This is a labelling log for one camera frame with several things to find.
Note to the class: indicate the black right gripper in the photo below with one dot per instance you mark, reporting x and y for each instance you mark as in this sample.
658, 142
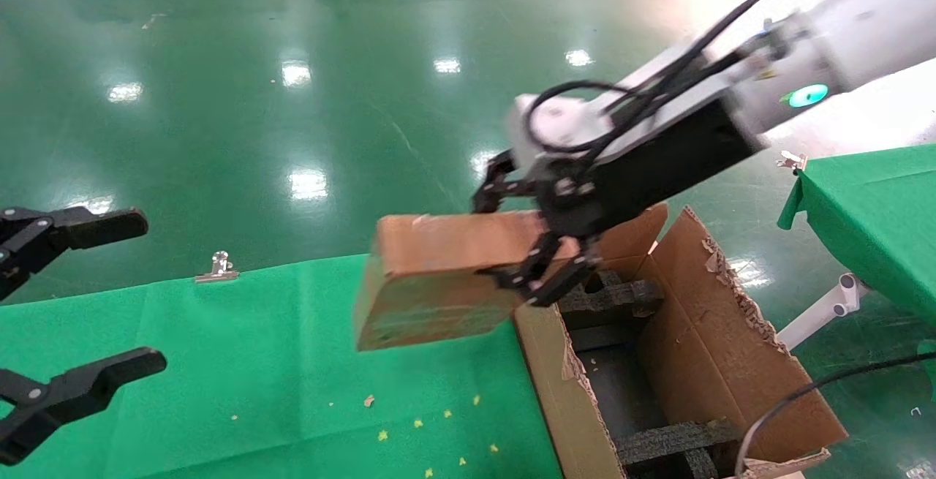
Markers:
658, 164

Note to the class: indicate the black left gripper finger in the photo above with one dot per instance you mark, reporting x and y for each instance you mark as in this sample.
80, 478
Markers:
88, 384
110, 227

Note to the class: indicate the small brown cardboard box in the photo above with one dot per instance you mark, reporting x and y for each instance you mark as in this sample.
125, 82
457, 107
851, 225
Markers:
439, 281

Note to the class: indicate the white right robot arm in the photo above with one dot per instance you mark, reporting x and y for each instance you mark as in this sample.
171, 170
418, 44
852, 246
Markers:
863, 18

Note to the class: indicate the large open cardboard carton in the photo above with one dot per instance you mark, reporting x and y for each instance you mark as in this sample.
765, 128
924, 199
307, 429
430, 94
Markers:
716, 347

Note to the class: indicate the silver binder clip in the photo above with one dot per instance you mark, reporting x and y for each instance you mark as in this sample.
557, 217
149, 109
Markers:
792, 162
217, 271

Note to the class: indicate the black foam insert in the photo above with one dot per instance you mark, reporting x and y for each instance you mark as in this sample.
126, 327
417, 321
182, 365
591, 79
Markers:
673, 442
621, 295

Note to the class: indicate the large green tablecloth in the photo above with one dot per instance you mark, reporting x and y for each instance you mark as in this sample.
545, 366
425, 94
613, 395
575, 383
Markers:
256, 355

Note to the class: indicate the white table leg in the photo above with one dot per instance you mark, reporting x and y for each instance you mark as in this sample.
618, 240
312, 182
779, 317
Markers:
819, 314

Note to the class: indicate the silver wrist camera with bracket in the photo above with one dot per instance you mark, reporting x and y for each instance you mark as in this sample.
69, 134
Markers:
563, 119

